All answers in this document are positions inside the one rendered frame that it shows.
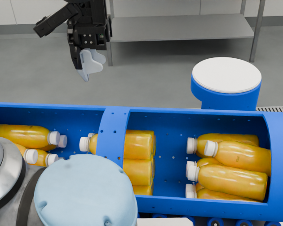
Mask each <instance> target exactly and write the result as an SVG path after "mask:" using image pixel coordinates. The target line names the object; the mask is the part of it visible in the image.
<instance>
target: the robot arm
mask: <svg viewBox="0 0 283 226"><path fill-rule="evenodd" d="M64 1H66V2H67V3H66V4H64V5H63V6H62V7H60V8H59V9H57V10H56V11H55V12H53V13H52V14H50V15H49V16H47V17H46V16H45V17H43V18H41V19H39V20H38V22H37V23H36V26H35V27H34V28H33V30H34V31H35V33H36V34H37V35H38V36H39V37H40V38H42V37H43V36H44V35H45V36H47V35H49V34H51V33H52V32H53V31H54V30H55V28H56V27H58V26H59V25H61V24H62V23H63V22H65V21H66V20H67V22H66V23H67V25H68V27H67V40H68V44H69V47H70V53H71V59H72V62H73V64H74V67H75V69H76V70H77V72H78V73H79V75H80V76H81V77H82V78H83V80H84V81H86V82H88V81H89V74H92V73H96V72H100V71H102V69H103V66H102V64H104V63H105V62H106V58H105V56H104V55H102V54H99V53H97V52H96V50H107V48H106V42H110V39H111V37H112V27H111V15H110V14H107V13H106V0H64ZM0 226H137V201H136V198H135V195H134V193H133V187H132V184H131V181H130V179H129V177H128V176H127V174H126V173H125V172H124V171H123V170H122V169H121V168H120V167H119V166H118V165H117V164H116V163H114V162H112V161H111V160H109V159H106V158H104V157H101V156H97V155H92V154H76V155H71V156H69V159H68V160H64V159H63V158H62V159H59V160H57V161H56V162H54V163H52V164H51V165H50V166H49V167H44V166H37V165H30V164H28V163H26V162H25V160H24V158H23V156H22V154H21V153H20V151H19V149H18V147H17V146H16V145H15V144H14V143H13V142H11V141H10V140H8V139H6V138H3V137H0Z"/></svg>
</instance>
